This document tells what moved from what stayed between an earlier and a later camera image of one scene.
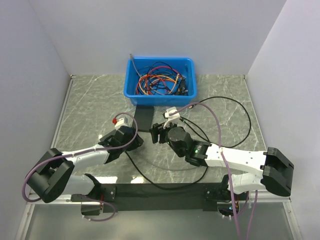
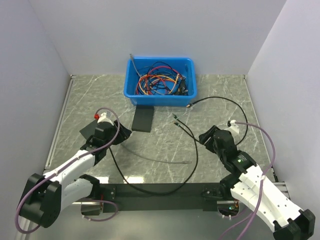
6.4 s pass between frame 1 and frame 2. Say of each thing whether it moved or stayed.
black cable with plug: moved
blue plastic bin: stayed
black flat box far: stayed
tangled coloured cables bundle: stayed
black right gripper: moved
